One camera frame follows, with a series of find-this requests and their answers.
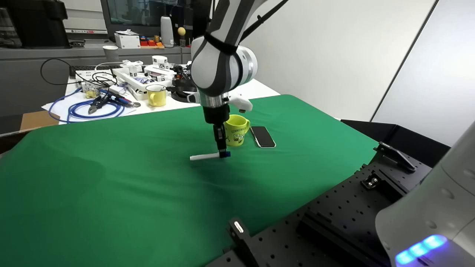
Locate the small plain yellow mug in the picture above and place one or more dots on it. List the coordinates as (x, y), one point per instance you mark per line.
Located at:
(157, 97)

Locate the black gadget pile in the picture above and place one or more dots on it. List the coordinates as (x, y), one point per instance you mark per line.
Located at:
(182, 74)

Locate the red small items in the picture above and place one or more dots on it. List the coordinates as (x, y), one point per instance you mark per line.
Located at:
(150, 42)

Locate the black angled clamp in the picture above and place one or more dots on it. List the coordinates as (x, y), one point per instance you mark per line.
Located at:
(395, 156)

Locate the yellow mug with cartoon print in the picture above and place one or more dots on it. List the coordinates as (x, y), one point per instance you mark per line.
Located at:
(237, 129)

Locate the yellow ball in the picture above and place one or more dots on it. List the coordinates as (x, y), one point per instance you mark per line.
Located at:
(181, 31)

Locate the black office chair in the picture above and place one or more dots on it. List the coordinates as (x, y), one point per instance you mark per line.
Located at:
(31, 23)

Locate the black slanted stand pole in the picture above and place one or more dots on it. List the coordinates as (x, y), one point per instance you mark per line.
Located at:
(402, 57)

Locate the blue capped white marker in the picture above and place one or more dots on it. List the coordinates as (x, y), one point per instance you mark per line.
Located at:
(205, 156)

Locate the black pliers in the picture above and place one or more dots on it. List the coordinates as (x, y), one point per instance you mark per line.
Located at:
(99, 104)

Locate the green table cloth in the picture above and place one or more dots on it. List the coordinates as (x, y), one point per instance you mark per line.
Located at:
(123, 198)

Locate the white lidded container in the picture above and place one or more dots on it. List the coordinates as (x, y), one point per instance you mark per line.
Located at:
(126, 39)

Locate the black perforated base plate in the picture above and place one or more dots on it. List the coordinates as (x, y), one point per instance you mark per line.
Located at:
(326, 227)

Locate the black smartphone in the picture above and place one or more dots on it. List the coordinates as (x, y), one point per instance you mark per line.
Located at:
(262, 137)

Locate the flat cardboard piece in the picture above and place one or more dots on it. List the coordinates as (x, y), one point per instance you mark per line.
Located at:
(37, 120)

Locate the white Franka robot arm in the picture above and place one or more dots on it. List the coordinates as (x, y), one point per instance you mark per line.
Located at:
(222, 64)

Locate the white cylindrical speaker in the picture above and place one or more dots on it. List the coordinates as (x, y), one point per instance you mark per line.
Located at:
(166, 31)

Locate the small black mount block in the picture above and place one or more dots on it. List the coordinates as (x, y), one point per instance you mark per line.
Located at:
(372, 183)

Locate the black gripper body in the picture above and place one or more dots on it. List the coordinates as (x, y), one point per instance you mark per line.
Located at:
(215, 114)

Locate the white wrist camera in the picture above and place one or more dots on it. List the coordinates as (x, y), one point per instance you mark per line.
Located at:
(240, 104)

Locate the black clamp with white top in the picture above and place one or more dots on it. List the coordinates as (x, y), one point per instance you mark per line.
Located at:
(245, 242)

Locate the large dark wall monitor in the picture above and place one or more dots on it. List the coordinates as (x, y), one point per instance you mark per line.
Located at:
(142, 15)

